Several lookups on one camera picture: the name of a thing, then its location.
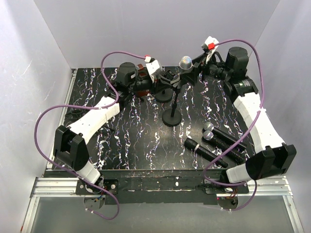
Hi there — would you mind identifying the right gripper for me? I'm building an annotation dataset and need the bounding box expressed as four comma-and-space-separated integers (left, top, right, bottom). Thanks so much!
179, 51, 231, 86

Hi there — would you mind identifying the silver glitter microphone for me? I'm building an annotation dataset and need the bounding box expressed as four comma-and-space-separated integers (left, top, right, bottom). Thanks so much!
179, 56, 192, 70

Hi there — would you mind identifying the round base microphone stand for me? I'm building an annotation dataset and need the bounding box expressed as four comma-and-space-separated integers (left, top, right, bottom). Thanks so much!
155, 89, 173, 103

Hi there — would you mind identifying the black microphone iridescent head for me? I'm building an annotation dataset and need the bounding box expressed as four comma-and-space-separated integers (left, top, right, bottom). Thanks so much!
203, 122, 238, 146

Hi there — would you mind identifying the matte black microphone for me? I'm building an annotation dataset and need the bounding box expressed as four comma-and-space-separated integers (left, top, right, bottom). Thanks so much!
184, 138, 228, 168

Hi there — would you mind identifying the black glitter microphone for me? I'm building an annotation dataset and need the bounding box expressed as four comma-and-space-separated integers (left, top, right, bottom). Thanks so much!
203, 131, 245, 164

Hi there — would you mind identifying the small black tripod stand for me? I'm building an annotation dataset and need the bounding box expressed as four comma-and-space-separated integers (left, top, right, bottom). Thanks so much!
100, 125, 115, 133

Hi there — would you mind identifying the tall black tripod stand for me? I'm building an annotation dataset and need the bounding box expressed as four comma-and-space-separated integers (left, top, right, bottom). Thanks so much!
65, 110, 83, 119

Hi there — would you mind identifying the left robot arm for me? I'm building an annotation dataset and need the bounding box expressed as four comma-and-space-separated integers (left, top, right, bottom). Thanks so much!
53, 60, 179, 194

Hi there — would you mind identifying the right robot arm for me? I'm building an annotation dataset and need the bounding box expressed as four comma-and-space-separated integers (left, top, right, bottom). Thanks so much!
179, 47, 297, 193

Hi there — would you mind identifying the brown wooden metronome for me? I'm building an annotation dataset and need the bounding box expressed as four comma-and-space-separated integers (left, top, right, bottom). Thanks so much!
135, 64, 150, 97

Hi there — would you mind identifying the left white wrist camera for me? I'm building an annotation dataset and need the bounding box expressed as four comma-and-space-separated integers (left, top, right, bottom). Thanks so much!
144, 55, 162, 83

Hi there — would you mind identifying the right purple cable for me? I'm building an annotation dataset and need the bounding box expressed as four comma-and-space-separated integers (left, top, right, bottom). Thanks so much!
203, 39, 265, 211

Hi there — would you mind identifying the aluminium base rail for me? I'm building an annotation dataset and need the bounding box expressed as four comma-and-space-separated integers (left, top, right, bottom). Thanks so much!
22, 77, 303, 233

